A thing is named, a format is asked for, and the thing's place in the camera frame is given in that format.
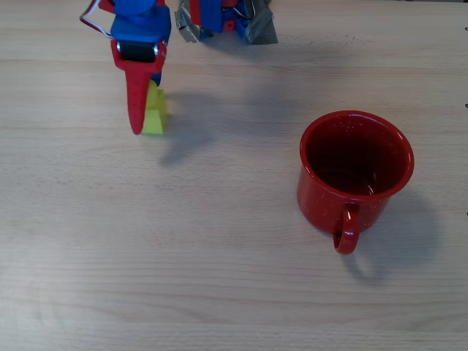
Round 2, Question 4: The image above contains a yellow-green toy block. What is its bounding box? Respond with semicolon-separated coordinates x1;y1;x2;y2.
140;80;170;135

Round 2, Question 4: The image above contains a red enamel mug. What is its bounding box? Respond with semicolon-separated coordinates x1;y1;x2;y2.
296;110;415;256

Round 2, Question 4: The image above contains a gripper servo wire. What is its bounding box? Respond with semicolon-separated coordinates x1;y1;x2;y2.
79;0;115;40

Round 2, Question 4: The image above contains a grey duct tape piece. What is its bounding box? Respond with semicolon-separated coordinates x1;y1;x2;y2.
174;0;214;45
241;0;279;47

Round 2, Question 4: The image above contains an arm servo wire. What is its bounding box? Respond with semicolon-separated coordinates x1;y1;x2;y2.
235;0;257;21

